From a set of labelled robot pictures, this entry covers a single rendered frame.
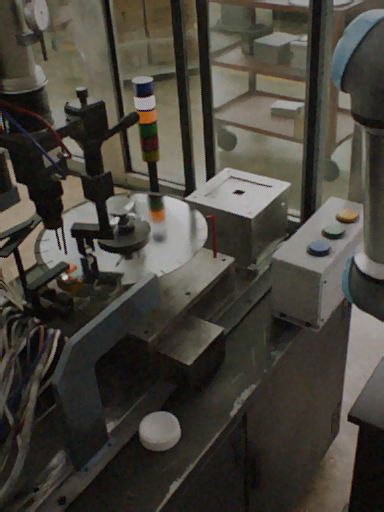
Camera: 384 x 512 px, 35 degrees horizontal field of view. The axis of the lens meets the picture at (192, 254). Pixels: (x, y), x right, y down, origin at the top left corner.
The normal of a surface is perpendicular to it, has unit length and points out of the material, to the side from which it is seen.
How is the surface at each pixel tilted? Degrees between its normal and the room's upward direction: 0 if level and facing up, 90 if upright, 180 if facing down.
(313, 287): 90
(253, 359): 0
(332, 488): 0
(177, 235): 0
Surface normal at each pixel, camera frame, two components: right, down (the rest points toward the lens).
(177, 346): -0.07, -0.83
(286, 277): -0.57, 0.49
